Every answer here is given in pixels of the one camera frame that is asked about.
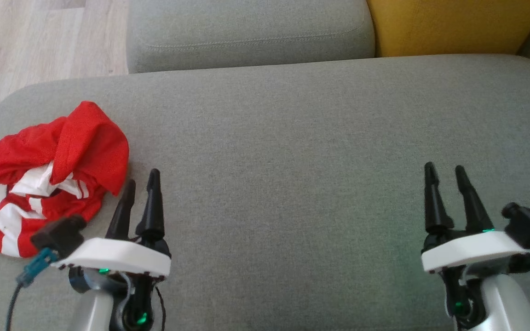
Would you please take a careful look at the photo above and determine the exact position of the grey sofa back cushion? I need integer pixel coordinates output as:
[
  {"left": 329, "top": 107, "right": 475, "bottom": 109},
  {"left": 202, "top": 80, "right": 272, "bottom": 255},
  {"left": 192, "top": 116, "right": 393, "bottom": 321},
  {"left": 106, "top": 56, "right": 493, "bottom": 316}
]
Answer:
[{"left": 126, "top": 0, "right": 376, "bottom": 74}]

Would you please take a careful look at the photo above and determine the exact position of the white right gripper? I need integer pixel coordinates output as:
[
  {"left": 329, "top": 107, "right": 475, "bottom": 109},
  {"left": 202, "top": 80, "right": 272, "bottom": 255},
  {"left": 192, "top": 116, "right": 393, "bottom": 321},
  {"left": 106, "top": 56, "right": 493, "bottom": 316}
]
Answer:
[{"left": 421, "top": 162, "right": 530, "bottom": 329}]

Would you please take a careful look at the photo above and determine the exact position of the red white basketball jersey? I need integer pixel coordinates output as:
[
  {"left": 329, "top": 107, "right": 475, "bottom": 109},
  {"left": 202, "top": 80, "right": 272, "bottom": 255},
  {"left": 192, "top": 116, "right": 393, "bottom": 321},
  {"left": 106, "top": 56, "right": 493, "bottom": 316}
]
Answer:
[{"left": 0, "top": 117, "right": 109, "bottom": 258}]

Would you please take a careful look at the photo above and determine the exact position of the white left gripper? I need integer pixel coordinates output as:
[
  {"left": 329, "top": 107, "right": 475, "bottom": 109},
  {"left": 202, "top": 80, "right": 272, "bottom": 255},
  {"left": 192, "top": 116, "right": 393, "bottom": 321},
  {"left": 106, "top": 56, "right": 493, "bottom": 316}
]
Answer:
[{"left": 51, "top": 169, "right": 172, "bottom": 331}]

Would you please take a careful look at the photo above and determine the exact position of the black left camera cable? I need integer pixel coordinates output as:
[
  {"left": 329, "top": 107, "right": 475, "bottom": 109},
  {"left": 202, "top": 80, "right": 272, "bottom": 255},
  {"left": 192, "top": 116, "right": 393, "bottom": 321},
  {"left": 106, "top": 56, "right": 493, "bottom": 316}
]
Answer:
[{"left": 5, "top": 280, "right": 24, "bottom": 331}]

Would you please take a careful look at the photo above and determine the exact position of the grey sofa seat cushion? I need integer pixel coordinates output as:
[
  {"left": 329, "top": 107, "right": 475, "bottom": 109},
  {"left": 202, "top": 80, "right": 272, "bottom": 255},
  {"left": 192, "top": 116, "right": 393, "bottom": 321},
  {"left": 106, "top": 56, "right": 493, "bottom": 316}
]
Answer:
[{"left": 0, "top": 54, "right": 530, "bottom": 331}]

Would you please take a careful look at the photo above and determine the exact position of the yellow sofa cushion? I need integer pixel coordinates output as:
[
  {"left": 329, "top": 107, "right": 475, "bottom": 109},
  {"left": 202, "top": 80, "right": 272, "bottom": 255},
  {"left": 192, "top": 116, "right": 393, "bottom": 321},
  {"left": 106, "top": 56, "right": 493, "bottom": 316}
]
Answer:
[{"left": 366, "top": 0, "right": 530, "bottom": 58}]

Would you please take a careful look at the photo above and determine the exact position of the teal left cable connector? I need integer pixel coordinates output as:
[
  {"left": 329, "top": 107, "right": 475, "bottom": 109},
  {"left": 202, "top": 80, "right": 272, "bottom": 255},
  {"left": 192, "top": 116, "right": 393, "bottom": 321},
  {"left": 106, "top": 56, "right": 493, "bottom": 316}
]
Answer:
[{"left": 17, "top": 248, "right": 59, "bottom": 288}]

